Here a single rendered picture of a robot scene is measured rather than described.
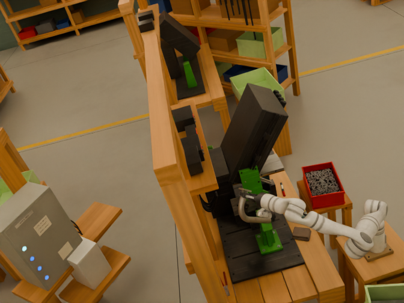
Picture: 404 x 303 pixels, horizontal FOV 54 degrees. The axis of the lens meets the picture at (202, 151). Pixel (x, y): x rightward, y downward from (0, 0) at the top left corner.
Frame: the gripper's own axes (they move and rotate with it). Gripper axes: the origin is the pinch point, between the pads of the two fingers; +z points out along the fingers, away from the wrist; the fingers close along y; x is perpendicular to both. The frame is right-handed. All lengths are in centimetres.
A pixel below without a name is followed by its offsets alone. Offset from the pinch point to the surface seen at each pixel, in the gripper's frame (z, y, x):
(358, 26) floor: 246, -410, -299
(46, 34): 918, -116, -230
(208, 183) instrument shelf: 10.8, 15.2, -1.0
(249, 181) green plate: 31.2, -33.2, -7.1
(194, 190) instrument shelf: 13.7, 20.4, 4.1
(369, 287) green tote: -43, -55, 28
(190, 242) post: -5.8, 30.5, 24.9
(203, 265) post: -3.2, 17.6, 35.2
